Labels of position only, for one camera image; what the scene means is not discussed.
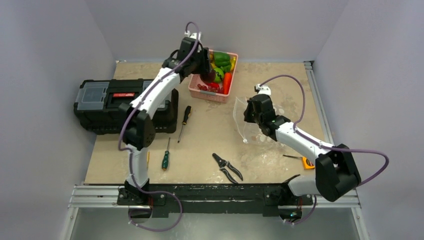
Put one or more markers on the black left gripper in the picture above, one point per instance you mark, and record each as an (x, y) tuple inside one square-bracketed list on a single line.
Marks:
[(205, 67)]

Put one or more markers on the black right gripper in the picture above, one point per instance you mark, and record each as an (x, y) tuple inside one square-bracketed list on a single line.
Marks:
[(249, 110)]

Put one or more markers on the dark red mangosteen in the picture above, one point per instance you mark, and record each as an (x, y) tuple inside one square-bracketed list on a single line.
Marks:
[(208, 77)]

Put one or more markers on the green bell pepper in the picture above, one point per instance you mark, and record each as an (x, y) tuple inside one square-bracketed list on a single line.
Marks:
[(221, 59)]

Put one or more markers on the green striped watermelon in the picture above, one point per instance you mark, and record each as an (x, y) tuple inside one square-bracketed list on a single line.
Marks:
[(219, 75)]

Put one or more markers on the pink perforated plastic basket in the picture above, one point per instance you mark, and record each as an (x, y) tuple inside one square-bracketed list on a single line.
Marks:
[(195, 79)]

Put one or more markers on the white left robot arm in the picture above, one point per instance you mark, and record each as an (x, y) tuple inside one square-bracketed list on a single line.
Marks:
[(138, 130)]

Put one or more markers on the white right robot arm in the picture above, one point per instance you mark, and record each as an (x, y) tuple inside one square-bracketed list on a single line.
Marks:
[(336, 172)]

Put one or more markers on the red chili pepper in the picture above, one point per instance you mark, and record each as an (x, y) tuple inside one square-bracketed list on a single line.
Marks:
[(213, 85)]

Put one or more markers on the orange carrot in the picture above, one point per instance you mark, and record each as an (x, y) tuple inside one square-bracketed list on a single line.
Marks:
[(226, 83)]

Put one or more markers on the purple grape bunch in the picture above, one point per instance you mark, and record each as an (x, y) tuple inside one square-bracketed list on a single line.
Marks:
[(205, 87)]

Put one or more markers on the yellow banana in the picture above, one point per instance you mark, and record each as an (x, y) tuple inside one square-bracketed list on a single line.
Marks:
[(233, 63)]

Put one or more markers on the black plastic toolbox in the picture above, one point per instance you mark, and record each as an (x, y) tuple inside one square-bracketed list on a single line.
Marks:
[(97, 105)]

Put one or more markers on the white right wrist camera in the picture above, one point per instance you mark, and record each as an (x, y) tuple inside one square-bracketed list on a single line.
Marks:
[(262, 90)]

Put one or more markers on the black yellow handled screwdriver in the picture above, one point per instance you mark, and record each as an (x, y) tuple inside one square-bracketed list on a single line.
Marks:
[(186, 116)]

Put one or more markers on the black handled pliers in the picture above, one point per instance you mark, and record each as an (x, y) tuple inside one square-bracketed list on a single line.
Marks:
[(225, 166)]

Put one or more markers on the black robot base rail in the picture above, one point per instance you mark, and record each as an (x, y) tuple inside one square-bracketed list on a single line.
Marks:
[(266, 199)]

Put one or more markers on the green handled screwdriver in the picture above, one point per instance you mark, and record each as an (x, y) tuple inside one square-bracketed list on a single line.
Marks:
[(166, 157)]

